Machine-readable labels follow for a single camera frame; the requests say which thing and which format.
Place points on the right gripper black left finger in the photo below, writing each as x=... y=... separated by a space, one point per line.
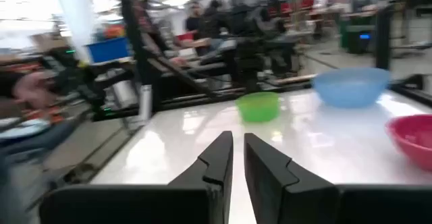
x=202 y=200

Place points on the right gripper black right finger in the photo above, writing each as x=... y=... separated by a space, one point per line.
x=290 y=197

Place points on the small green plastic bowl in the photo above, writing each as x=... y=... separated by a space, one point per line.
x=258 y=109

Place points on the blue plastic bowl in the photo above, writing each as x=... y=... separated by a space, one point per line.
x=351 y=89

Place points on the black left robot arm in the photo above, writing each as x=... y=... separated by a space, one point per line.
x=249 y=58

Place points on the silver metal cylinder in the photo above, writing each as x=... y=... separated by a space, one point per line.
x=146 y=102

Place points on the pink plastic bowl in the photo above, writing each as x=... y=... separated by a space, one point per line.
x=413 y=139

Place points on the green trash bin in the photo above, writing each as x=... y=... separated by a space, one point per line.
x=357 y=35

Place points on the blue storage bin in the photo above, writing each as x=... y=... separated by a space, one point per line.
x=108 y=50

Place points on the person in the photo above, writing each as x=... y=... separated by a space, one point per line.
x=193 y=21
x=20 y=156
x=214 y=23

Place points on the person's hand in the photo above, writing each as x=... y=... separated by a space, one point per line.
x=33 y=89

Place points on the black metal frame post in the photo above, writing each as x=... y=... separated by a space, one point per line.
x=133 y=31

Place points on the black upright post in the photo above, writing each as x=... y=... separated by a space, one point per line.
x=383 y=38

